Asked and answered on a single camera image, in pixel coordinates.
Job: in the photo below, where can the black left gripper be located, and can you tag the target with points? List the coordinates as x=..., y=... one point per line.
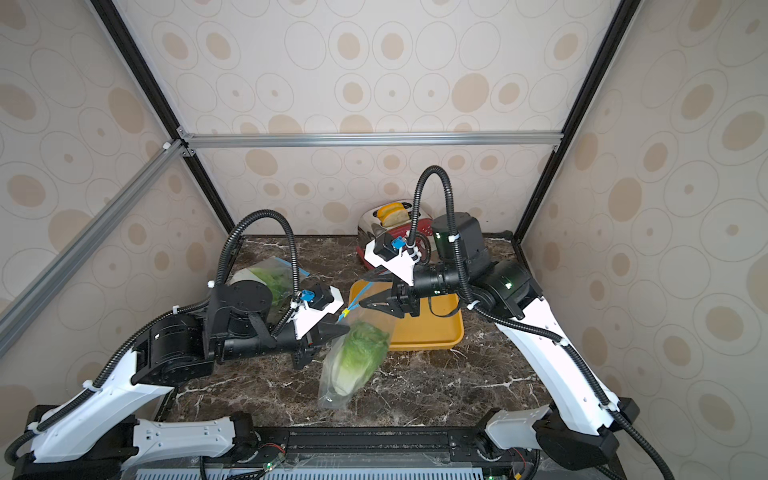
x=316, y=336

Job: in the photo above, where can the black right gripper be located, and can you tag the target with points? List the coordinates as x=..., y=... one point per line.
x=407, y=294

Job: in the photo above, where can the chinese cabbage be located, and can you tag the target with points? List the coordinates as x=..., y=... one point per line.
x=279, y=282
x=361, y=353

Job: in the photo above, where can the clear zipper bag blue seal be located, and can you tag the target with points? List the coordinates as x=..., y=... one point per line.
x=276, y=312

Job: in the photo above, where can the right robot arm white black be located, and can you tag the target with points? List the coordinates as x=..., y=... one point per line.
x=577, y=430

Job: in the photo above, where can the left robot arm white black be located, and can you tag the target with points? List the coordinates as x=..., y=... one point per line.
x=97, y=434

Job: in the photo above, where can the yellow rectangular tray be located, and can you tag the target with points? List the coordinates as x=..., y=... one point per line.
x=433, y=329

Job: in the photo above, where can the yellow toast slice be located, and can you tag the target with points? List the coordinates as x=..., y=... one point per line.
x=392, y=215

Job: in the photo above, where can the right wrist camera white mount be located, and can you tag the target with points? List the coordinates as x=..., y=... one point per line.
x=394, y=255

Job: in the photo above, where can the aluminium rail back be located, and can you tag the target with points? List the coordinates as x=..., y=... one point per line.
x=381, y=139

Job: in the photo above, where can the aluminium rail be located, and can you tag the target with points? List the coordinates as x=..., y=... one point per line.
x=18, y=316
x=381, y=139

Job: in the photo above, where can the aluminium rail left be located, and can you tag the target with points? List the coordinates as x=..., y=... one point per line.
x=18, y=316

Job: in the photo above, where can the black frame post left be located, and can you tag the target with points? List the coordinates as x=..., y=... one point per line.
x=109, y=16

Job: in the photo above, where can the black frame post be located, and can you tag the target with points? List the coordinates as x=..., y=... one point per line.
x=615, y=33
x=109, y=16

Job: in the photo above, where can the black frame post right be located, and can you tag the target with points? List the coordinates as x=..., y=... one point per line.
x=615, y=33

